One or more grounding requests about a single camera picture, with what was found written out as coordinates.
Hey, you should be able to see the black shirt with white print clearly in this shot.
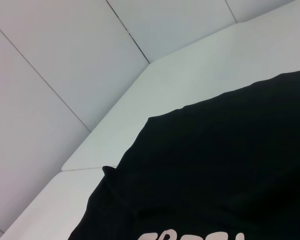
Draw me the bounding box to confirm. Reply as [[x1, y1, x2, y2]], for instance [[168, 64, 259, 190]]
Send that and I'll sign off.
[[65, 66, 300, 240]]

